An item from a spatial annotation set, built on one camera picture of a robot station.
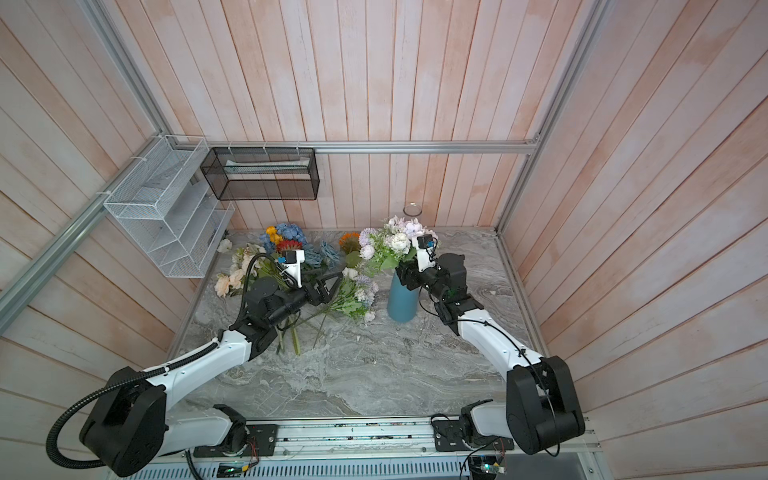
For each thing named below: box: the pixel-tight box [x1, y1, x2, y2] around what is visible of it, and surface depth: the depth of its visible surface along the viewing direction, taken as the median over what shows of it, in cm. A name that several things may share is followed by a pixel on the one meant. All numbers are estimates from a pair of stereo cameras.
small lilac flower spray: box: [294, 267, 379, 349], surface depth 94 cm
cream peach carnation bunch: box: [214, 239, 267, 297], surface depth 101 cm
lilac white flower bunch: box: [359, 216, 439, 276], surface depth 77 cm
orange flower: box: [338, 232, 361, 252], surface depth 112 cm
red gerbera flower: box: [276, 240, 303, 252], surface depth 100 cm
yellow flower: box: [266, 226, 283, 245], surface depth 106 cm
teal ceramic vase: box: [388, 271, 419, 323], surface depth 90 cm
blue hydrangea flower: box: [276, 222, 308, 244], surface depth 106 cm
